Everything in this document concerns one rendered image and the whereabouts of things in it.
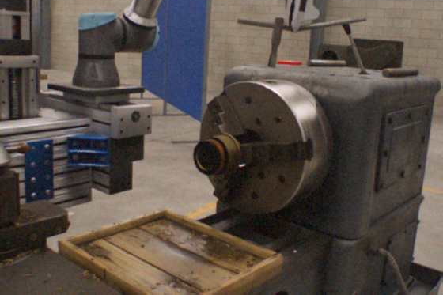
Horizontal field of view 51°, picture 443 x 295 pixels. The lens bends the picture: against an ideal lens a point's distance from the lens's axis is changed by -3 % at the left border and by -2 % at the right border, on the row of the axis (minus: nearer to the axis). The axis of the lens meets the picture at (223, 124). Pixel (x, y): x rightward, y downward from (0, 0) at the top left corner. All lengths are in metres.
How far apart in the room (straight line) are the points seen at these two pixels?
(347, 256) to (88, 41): 0.97
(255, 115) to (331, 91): 0.20
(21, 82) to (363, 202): 1.02
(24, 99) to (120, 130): 0.31
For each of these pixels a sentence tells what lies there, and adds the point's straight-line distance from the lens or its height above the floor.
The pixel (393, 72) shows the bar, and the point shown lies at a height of 1.27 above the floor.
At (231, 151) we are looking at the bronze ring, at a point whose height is 1.10.
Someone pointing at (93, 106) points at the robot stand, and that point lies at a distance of 1.49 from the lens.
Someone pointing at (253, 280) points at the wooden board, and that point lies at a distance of 0.94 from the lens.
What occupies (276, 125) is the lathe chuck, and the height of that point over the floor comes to 1.15.
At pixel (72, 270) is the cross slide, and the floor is 0.97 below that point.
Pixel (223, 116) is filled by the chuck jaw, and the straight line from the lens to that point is 1.09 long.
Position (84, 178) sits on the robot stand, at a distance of 1.52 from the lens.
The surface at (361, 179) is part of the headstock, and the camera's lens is 1.17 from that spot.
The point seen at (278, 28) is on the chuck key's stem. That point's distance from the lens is 1.10.
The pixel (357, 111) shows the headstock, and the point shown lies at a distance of 1.13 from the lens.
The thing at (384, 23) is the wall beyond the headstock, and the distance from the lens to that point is 11.18.
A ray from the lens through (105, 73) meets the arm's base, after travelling 1.52.
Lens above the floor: 1.33
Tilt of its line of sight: 10 degrees down
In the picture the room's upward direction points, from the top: 3 degrees clockwise
